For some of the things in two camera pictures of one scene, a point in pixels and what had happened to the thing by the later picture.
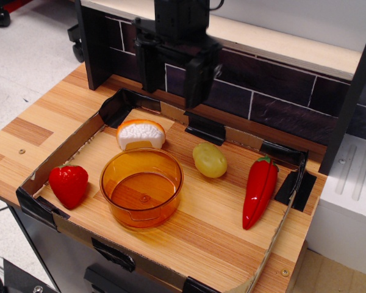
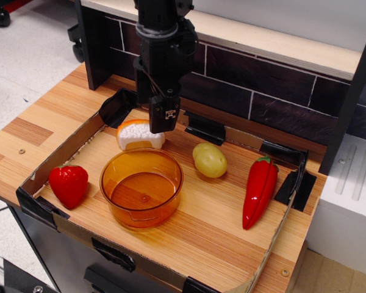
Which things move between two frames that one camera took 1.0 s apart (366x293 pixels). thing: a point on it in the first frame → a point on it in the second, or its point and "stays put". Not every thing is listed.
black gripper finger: [199, 72] → [163, 113]
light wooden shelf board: [241, 38] stays put
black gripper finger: [152, 67] → [144, 91]
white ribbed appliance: [343, 223] stays put
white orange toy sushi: [141, 130] stays put
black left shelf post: [92, 25] stays put
